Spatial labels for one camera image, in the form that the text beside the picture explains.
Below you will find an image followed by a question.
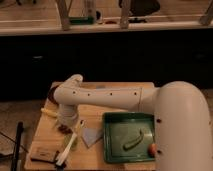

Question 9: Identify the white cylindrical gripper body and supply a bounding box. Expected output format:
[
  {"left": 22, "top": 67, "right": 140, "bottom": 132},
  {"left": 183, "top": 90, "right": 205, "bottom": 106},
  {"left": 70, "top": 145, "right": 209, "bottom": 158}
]
[{"left": 58, "top": 104, "right": 79, "bottom": 127}]

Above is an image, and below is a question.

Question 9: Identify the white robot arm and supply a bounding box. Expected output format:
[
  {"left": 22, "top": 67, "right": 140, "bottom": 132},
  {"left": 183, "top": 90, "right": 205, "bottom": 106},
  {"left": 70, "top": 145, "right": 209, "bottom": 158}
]
[{"left": 54, "top": 74, "right": 213, "bottom": 171}]

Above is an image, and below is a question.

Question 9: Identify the clear green plastic cup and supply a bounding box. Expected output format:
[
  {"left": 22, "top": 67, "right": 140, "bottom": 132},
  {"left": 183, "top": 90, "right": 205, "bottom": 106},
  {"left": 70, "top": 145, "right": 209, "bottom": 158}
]
[{"left": 64, "top": 133, "right": 78, "bottom": 150}]

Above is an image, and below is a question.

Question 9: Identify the yellow banana toy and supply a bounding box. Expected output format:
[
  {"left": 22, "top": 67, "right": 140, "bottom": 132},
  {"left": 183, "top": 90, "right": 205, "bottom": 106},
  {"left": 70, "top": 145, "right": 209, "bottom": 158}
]
[{"left": 41, "top": 108, "right": 57, "bottom": 118}]

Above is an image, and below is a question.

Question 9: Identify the dark red small toy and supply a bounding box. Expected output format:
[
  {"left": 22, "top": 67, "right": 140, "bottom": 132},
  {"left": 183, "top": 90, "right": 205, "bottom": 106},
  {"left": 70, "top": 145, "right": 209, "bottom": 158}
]
[{"left": 58, "top": 125, "right": 72, "bottom": 134}]

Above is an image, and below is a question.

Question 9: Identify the dark red bowl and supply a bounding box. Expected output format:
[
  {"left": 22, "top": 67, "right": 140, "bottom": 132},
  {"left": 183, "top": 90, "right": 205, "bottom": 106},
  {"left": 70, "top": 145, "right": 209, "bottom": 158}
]
[{"left": 47, "top": 86, "right": 58, "bottom": 104}]

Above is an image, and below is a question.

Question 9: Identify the grey folded cloth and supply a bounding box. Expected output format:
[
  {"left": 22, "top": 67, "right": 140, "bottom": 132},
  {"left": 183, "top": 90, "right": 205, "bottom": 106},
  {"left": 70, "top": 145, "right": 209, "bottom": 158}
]
[{"left": 82, "top": 128, "right": 103, "bottom": 148}]

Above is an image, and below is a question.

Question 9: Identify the small wooden block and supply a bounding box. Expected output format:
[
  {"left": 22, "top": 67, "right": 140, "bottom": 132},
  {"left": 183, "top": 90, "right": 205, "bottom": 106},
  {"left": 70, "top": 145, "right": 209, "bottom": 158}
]
[{"left": 30, "top": 147, "right": 55, "bottom": 162}]

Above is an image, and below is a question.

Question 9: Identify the black pole beside table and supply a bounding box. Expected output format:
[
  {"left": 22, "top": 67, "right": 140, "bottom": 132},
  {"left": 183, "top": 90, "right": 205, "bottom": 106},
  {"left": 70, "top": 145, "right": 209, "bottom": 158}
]
[{"left": 11, "top": 122, "right": 23, "bottom": 171}]

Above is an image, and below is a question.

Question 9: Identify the green plastic tray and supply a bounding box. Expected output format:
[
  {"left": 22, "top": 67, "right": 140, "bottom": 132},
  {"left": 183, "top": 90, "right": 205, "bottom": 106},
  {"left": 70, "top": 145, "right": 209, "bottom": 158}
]
[{"left": 102, "top": 112, "right": 155, "bottom": 164}]

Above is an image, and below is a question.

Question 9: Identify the green pickle toy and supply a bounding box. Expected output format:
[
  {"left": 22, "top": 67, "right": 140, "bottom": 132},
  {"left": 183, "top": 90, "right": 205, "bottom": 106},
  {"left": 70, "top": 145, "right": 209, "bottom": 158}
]
[{"left": 123, "top": 130, "right": 144, "bottom": 151}]

